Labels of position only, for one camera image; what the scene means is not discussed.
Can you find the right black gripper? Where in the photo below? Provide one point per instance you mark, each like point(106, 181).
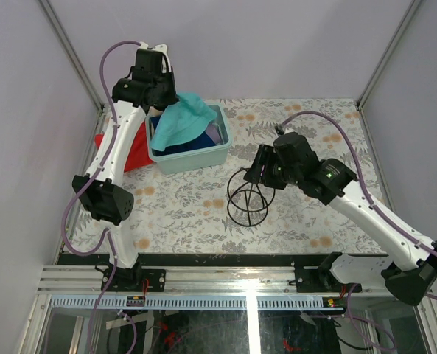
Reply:
point(265, 155)

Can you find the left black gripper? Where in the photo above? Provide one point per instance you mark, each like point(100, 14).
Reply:
point(169, 97)

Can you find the black wire hat stand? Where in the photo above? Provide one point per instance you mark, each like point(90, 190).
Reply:
point(248, 203)

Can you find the teal bucket hat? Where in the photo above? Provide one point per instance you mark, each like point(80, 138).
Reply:
point(182, 122)

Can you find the dark blue bucket hat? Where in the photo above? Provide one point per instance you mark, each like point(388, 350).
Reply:
point(200, 142)

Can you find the red cloth hat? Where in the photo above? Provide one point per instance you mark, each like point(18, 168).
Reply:
point(132, 154)

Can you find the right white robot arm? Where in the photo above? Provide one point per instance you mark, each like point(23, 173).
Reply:
point(410, 267)

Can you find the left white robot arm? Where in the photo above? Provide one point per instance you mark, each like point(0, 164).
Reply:
point(102, 195)

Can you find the light teal plastic bin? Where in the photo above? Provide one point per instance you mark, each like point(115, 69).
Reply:
point(195, 159)

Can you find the floral table mat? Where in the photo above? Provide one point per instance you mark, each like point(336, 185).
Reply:
point(186, 212)

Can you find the lavender hat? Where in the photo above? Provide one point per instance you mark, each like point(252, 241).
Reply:
point(215, 134)

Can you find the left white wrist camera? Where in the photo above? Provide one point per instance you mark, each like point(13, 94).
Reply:
point(163, 49)

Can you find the right aluminium frame post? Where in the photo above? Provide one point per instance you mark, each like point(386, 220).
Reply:
point(390, 49)

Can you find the aluminium frame post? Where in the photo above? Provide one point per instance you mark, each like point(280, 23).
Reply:
point(390, 49)
point(68, 48)

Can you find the left aluminium frame post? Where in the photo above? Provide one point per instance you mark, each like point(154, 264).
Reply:
point(68, 48)

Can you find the aluminium front rail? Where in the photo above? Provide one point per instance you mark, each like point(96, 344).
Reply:
point(176, 281)

